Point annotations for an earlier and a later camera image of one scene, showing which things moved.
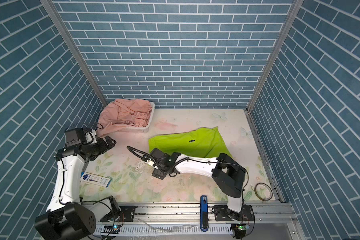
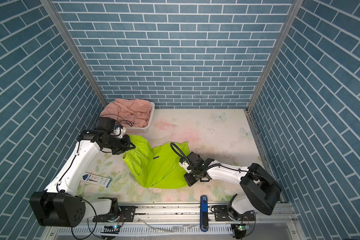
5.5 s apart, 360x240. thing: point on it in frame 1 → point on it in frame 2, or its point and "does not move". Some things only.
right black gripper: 157,173 → 189,181
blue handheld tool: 204,213 does not move
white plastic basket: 143,129 does not move
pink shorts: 122,112 does not move
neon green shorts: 206,142 → 158,167
